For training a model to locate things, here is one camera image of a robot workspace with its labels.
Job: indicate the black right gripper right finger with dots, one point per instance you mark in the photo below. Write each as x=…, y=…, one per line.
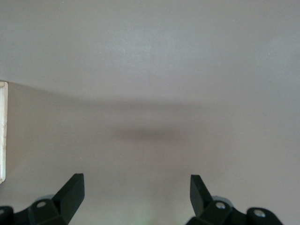
x=206, y=211

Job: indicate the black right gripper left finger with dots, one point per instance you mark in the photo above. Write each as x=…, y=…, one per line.
x=61, y=206

